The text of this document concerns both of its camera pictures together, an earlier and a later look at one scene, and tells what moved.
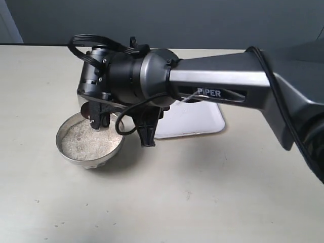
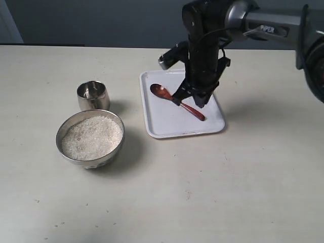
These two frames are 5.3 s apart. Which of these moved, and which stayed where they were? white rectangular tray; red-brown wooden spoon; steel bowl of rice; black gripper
Moved: red-brown wooden spoon; black gripper
Stayed: steel bowl of rice; white rectangular tray
